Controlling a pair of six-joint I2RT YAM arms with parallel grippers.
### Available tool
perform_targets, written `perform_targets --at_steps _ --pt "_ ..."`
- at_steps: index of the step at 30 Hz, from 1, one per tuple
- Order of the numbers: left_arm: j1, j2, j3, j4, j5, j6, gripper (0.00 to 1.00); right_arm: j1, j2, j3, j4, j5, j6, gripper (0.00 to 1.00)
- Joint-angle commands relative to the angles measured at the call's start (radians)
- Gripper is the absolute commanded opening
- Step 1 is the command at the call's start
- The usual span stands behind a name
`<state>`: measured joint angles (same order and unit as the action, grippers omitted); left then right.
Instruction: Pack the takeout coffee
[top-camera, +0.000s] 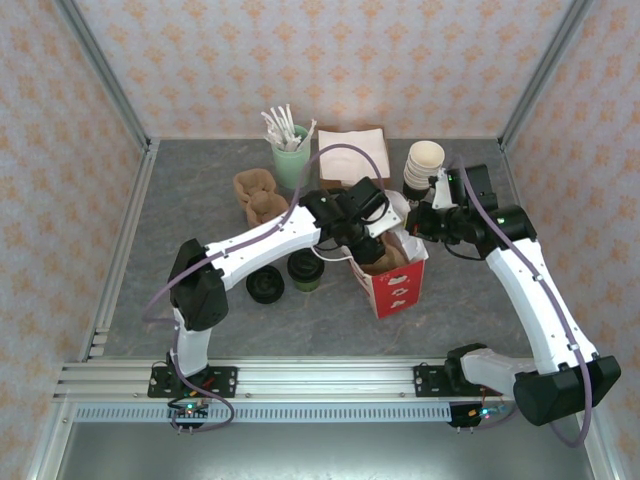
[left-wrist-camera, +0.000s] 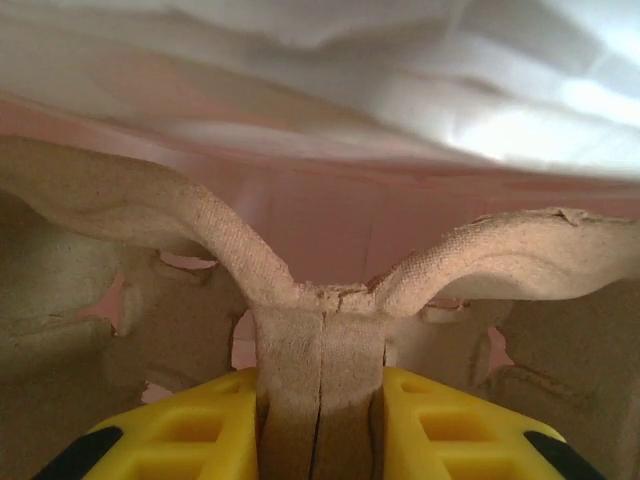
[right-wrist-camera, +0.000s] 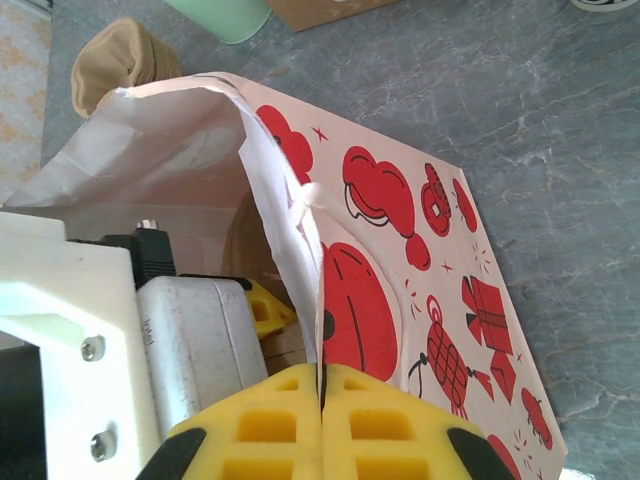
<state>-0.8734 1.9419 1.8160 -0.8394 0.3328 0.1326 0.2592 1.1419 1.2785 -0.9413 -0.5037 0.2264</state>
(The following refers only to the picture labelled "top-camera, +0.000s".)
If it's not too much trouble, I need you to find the black plastic cup lid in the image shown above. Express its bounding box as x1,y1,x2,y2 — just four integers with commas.
286,249,326,282

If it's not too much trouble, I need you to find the black mounting plate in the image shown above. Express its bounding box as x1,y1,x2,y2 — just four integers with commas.
147,366,239,399
413,363,504,399

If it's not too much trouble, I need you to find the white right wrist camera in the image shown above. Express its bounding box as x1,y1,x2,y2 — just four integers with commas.
430,168,454,210

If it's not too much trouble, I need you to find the aluminium side rail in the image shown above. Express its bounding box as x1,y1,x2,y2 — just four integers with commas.
79,139,162,362

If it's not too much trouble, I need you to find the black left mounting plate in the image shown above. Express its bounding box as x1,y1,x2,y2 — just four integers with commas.
147,366,239,399

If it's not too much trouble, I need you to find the red white paper bag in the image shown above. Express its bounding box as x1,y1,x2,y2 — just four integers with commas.
312,189,430,320

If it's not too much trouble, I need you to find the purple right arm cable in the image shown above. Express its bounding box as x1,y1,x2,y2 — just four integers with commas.
449,154,596,449

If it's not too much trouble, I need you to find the stack of paper cups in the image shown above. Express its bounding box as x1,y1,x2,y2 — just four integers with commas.
402,139,446,206

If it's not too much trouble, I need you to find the grey slotted cable duct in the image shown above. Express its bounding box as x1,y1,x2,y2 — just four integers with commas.
74,402,576,424

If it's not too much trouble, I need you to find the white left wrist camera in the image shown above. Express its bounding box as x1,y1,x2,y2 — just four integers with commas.
369,209,402,237

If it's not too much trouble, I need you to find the aluminium frame post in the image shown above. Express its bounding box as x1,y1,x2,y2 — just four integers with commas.
497,0,599,151
53,0,156,154

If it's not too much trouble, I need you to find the left circuit board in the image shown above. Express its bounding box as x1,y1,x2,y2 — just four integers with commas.
167,402,209,419

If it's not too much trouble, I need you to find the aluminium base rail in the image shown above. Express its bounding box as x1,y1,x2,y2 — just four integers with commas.
52,357,601,404

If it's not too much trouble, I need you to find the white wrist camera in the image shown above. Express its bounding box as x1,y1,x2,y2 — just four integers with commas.
369,209,402,237
430,168,454,210

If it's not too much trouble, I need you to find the black round lid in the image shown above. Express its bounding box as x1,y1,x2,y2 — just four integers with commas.
245,264,287,305

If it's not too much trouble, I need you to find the mint green holder cup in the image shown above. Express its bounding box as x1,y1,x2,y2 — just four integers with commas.
272,124,312,190

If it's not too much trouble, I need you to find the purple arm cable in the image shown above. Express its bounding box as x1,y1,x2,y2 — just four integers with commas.
141,143,389,434
449,154,596,449

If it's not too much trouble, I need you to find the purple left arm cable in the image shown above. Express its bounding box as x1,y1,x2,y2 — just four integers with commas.
141,143,389,434

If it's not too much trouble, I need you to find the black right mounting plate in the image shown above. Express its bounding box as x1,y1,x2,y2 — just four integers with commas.
413,363,504,399

